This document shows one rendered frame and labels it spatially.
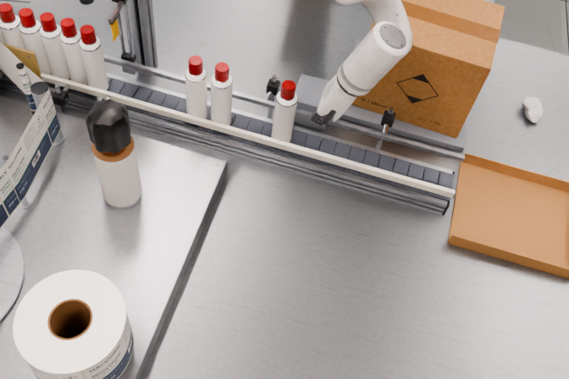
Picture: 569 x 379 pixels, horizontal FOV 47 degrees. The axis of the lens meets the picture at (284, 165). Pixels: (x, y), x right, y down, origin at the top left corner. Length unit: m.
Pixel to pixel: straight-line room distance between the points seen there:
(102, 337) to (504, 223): 1.00
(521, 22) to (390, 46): 2.34
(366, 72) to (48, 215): 0.78
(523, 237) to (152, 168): 0.92
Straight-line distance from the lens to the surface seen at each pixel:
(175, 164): 1.63
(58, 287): 1.34
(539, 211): 1.80
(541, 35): 3.61
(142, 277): 1.48
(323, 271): 1.55
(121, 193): 1.51
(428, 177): 1.69
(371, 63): 1.36
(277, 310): 1.50
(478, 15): 1.76
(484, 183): 1.79
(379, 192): 1.66
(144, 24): 1.74
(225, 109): 1.63
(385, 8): 1.42
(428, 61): 1.65
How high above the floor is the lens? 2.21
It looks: 55 degrees down
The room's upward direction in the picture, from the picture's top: 9 degrees clockwise
